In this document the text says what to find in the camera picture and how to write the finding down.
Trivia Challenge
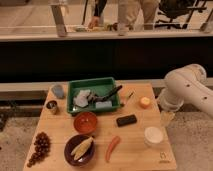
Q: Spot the orange-red bowl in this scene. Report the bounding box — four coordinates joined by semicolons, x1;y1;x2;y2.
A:
73;112;98;134

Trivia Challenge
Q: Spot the small orange fruit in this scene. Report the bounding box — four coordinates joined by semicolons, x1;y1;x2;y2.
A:
140;97;151;108

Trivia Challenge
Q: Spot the black rectangular block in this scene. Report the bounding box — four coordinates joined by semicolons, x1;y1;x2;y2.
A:
116;115;137;127

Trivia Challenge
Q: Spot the light blue sponge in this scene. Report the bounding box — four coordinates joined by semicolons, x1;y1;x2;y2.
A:
95;101;112;108

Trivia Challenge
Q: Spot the white crumpled cloth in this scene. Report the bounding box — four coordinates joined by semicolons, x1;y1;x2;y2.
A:
73;90;91;108

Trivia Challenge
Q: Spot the white round lidded container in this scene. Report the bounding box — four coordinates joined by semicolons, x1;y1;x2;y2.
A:
144;127;164;147

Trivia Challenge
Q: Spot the black-handled utensil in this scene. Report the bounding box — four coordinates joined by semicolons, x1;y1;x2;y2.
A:
87;85;122;102

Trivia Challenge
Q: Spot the green plastic tray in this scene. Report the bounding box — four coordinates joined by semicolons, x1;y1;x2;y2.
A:
67;77;120;117

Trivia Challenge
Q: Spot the bunch of dark grapes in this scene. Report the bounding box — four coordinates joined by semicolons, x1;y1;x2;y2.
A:
27;132;50;167

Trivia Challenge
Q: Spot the purple bowl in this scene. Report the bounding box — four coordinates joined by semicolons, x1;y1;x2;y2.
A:
64;135;95;166

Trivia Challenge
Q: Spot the orange carrot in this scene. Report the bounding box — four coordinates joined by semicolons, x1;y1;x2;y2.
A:
105;136;121;162

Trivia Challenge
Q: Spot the grey-blue cup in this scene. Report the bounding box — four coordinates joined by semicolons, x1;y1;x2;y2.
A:
51;84;64;99

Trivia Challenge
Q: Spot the black office chair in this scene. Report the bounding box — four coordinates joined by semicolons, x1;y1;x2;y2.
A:
154;0;207;29

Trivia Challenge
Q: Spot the wooden board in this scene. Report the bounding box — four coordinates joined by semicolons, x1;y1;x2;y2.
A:
23;83;177;171

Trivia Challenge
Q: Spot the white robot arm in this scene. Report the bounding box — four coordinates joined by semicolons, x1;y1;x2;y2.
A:
157;64;213;127

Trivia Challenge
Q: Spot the person in background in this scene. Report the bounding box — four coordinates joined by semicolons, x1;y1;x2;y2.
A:
88;0;159;30

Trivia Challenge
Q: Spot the small metal cup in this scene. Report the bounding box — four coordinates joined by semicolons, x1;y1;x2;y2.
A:
46;100;58;115

